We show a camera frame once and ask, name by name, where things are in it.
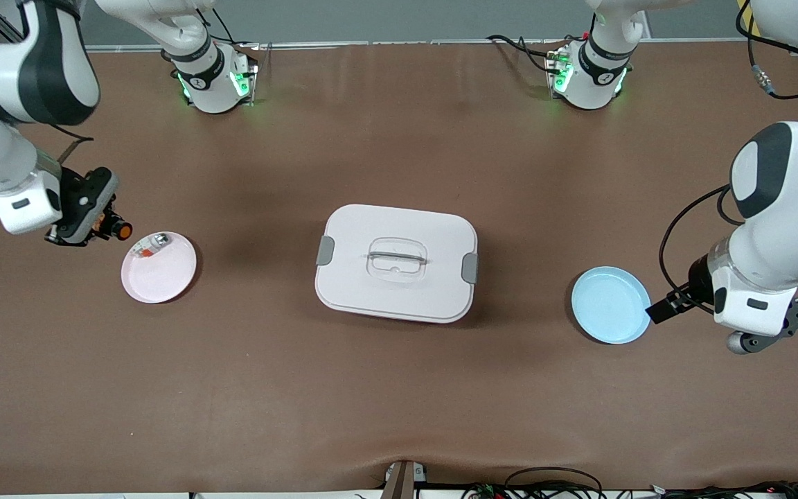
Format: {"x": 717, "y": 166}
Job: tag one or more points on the pink round plate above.
{"x": 160, "y": 277}

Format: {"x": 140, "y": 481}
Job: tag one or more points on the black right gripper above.
{"x": 75, "y": 202}

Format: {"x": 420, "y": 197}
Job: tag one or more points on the brown table mat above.
{"x": 399, "y": 402}

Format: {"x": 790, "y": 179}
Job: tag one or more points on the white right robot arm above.
{"x": 25, "y": 62}

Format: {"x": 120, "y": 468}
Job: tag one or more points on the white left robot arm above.
{"x": 787, "y": 229}

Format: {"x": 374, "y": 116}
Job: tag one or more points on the white lidded lunch box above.
{"x": 395, "y": 291}

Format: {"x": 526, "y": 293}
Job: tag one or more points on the light blue round plate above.
{"x": 610, "y": 305}

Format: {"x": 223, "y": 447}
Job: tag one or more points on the metal table edge bracket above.
{"x": 402, "y": 482}

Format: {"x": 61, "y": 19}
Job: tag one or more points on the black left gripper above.
{"x": 698, "y": 279}

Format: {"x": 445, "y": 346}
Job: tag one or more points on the orange push button switch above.
{"x": 118, "y": 229}

